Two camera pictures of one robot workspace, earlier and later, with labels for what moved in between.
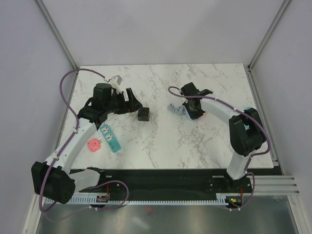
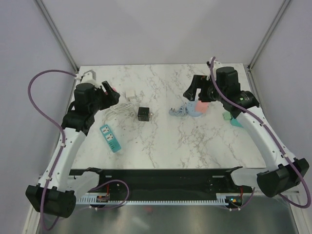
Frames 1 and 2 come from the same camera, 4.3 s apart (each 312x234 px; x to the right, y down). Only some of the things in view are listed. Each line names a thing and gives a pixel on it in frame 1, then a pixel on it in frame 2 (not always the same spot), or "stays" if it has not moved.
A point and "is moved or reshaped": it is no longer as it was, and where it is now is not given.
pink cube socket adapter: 204,117 is moved or reshaped
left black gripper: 135,104 → 112,97
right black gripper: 194,116 → 199,82
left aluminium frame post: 60,38 stays
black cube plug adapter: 143,114 stays
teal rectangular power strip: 110,138 stays
